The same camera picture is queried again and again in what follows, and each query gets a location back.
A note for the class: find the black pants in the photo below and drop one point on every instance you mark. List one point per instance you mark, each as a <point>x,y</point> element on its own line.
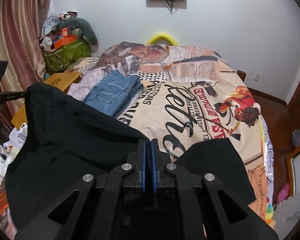
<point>70,139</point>

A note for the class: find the green camouflage bag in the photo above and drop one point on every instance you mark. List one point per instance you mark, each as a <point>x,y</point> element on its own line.
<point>60,59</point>

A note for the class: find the grey plush toy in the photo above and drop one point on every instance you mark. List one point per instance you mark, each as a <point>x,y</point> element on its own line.
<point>80,28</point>

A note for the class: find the folded blue jeans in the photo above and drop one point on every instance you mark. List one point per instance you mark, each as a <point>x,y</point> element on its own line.
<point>113,93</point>

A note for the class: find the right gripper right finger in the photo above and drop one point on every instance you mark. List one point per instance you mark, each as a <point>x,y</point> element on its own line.
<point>159,160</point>

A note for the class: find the yellow pillow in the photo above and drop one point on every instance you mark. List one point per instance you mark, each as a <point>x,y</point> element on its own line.
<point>162,36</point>

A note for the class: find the orange box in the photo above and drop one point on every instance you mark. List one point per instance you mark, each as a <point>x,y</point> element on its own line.
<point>64,37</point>

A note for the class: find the striped pink curtain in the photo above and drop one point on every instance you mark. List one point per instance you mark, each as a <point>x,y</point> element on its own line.
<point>21,24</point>

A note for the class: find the printed newspaper-pattern blanket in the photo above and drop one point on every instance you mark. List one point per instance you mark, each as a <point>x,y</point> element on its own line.
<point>190,94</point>

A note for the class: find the pink slipper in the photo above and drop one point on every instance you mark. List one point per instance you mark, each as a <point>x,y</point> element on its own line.
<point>283,193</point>

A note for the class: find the white cabinet panel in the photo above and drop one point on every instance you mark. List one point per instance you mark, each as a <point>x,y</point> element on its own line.
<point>287,213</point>

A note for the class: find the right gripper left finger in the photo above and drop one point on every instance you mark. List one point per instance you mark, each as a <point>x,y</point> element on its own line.
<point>134,181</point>

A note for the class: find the wall power socket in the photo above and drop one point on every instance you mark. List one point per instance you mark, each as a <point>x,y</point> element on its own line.
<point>256,77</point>

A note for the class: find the wooden lap desk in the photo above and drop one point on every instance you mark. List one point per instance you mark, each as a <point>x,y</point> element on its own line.
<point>39,93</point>

